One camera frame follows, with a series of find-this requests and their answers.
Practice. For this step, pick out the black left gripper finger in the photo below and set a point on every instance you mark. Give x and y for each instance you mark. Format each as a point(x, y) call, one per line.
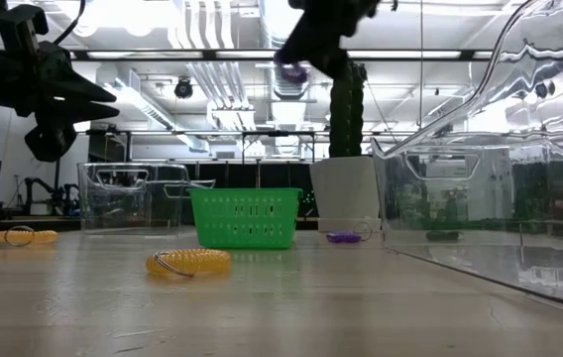
point(83, 91)
point(78, 115)

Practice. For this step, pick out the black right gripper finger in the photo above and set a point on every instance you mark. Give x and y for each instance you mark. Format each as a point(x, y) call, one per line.
point(333, 57)
point(299, 44)

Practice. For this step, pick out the black background robot arm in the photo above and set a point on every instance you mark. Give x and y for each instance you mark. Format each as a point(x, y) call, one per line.
point(31, 186)

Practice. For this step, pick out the white LED light strip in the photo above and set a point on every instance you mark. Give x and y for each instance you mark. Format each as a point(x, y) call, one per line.
point(242, 54)
point(410, 54)
point(113, 54)

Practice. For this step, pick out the green artificial cactus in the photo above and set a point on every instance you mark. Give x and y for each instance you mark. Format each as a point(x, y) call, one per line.
point(346, 124)

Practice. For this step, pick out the small clear plastic bin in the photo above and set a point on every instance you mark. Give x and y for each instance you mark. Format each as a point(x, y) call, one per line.
point(113, 198)

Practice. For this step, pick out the black round ceiling lamp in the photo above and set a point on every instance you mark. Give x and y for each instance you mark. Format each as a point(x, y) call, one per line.
point(183, 88)
point(541, 90)

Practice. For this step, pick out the white hexagonal plant pot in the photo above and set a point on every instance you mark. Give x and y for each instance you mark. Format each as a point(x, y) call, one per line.
point(346, 193)

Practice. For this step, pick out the green plastic slotted basket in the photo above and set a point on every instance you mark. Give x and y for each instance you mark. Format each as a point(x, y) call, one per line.
point(244, 193)

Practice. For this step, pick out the large clear plastic bin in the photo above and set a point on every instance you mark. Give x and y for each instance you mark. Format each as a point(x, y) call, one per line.
point(534, 173)

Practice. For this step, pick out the white rectangular air duct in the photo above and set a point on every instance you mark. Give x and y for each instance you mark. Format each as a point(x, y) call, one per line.
point(138, 104)

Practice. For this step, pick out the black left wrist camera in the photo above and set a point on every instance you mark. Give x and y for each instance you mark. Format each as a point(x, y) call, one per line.
point(21, 27)

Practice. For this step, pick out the black overhead frame beam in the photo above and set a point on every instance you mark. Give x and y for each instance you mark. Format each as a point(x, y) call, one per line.
point(209, 54)

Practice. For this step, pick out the black background workbench frame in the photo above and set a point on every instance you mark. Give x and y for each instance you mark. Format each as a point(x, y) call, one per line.
point(276, 133)

